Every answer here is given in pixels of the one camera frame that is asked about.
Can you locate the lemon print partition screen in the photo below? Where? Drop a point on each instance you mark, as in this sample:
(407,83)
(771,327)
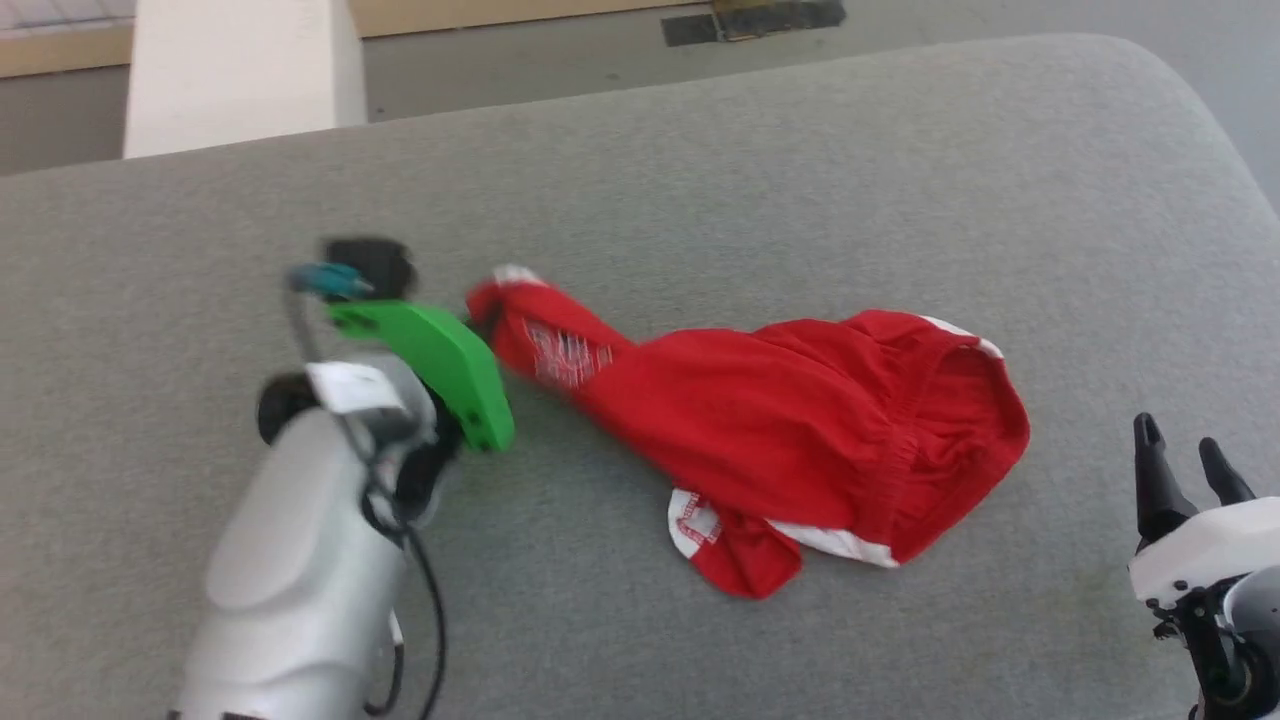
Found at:
(60,55)

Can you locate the black floor base plate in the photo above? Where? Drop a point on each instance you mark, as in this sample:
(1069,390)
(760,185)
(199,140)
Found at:
(780,18)

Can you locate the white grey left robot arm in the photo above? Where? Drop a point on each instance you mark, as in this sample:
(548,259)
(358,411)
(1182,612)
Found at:
(300,560)

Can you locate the white box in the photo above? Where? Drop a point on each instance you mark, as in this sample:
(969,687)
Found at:
(240,70)

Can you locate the grey fabric sofa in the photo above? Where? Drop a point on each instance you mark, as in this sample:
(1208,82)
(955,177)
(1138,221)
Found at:
(700,180)

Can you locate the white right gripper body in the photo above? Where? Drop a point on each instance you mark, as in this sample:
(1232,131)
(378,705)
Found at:
(1210,545)

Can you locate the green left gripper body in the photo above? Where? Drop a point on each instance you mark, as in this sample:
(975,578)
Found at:
(450,370)

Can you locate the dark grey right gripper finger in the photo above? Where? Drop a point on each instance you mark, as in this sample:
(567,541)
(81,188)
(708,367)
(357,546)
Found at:
(1155,480)
(1225,475)

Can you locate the red shorts with white trim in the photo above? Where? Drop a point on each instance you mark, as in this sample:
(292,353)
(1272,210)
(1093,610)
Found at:
(800,420)

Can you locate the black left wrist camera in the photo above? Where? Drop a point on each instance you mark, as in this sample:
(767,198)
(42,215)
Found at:
(370,262)

